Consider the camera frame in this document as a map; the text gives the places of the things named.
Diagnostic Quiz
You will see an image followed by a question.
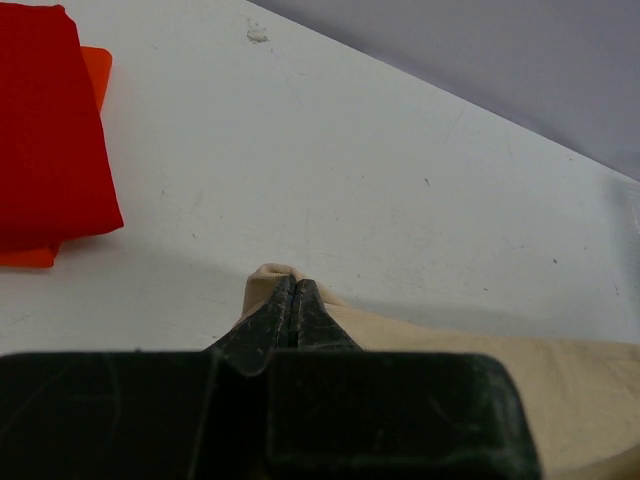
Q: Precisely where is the beige t shirt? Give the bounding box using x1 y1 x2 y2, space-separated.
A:
227 262 640 480

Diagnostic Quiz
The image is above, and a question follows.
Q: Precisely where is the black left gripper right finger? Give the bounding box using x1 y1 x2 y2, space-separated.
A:
292 279 362 351

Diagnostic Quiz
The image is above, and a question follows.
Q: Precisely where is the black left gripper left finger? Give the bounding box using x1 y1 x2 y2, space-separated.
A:
206 275 296 376

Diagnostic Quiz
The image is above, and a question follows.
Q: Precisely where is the folded orange t shirt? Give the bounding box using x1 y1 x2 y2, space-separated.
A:
1 46 113 269

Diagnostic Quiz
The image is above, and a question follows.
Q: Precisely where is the folded red t shirt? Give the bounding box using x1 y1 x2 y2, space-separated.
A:
1 3 124 249

